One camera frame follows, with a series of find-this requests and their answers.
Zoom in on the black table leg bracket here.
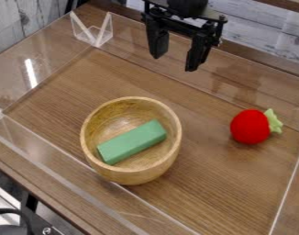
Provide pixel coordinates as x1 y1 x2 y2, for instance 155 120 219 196
22 191 64 235

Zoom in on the black cable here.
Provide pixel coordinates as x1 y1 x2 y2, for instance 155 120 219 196
0 207 35 235

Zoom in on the clear acrylic tray enclosure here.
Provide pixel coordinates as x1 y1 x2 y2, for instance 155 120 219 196
0 7 299 235

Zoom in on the wooden bowl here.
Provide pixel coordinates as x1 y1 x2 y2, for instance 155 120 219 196
80 96 183 185

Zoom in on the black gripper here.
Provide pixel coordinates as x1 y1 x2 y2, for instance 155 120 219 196
142 0 229 72

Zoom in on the green rectangular block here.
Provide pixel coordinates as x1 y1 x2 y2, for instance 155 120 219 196
98 119 167 165

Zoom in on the red plush strawberry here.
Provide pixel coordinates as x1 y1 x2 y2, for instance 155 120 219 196
231 108 283 145

